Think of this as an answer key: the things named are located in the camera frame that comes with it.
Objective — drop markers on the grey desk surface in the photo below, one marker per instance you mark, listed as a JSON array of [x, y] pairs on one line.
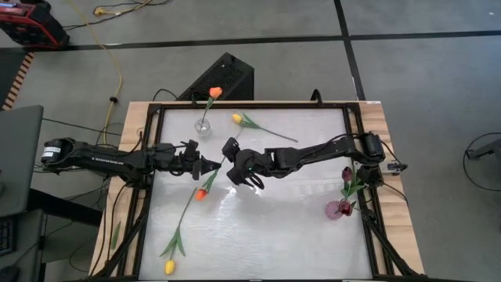
[[19, 156]]

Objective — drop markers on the black perforated box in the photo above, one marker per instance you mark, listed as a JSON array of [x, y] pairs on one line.
[[231, 74]]

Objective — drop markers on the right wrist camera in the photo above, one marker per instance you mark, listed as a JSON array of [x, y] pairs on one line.
[[238, 176]]

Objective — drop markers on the black keyboard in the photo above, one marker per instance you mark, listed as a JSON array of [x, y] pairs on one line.
[[6, 241]]

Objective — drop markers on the orange-red artificial tulip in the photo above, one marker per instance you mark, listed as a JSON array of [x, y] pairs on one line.
[[201, 194]]

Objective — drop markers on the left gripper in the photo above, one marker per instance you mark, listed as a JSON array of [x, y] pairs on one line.
[[186, 164]]

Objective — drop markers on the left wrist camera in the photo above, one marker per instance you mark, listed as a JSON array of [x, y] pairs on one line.
[[192, 145]]

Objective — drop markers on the orange artificial tulip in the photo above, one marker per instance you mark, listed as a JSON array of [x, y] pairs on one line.
[[215, 92]]

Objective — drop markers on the loose green leaf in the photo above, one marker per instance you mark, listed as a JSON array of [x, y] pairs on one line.
[[116, 235]]

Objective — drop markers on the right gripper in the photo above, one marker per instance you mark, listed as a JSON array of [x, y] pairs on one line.
[[254, 162]]

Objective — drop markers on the black stand foot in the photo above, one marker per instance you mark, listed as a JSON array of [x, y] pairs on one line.
[[485, 149]]

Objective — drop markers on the yellow artificial tulip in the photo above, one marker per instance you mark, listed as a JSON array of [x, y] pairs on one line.
[[169, 267], [236, 118]]

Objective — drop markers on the clear glass vase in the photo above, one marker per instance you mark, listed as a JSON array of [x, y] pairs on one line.
[[203, 131]]

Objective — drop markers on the small white box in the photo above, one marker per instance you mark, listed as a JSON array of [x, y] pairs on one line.
[[392, 167]]

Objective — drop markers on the black table frame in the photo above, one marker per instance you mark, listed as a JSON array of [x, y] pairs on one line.
[[274, 105]]

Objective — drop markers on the red and black case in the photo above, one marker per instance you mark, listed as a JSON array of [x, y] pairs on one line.
[[27, 27]]

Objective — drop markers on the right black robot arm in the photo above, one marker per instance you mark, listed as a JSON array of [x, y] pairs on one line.
[[313, 153]]

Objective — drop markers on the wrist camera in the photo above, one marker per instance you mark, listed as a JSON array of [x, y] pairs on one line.
[[238, 176], [192, 145]]

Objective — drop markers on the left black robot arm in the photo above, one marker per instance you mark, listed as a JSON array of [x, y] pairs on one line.
[[102, 158]]

